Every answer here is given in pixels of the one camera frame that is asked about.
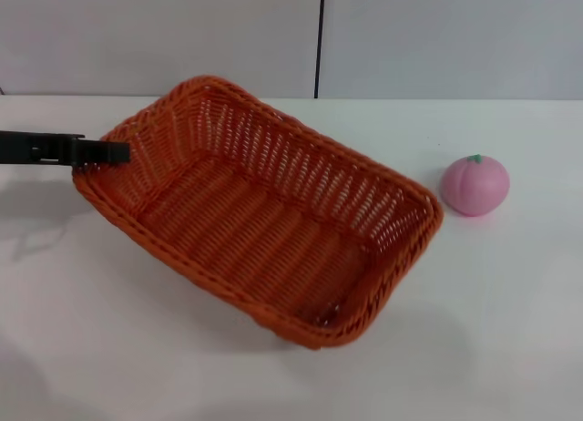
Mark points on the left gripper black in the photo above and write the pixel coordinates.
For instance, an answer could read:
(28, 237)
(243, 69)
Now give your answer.
(32, 146)

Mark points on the orange woven plastic basket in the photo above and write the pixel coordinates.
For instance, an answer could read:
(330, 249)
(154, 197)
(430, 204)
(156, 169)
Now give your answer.
(264, 243)

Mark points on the pink peach toy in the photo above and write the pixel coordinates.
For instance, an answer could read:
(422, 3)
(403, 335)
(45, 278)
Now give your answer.
(474, 188)

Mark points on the black vertical wall seam strip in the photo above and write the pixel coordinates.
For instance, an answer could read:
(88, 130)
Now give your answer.
(320, 38)

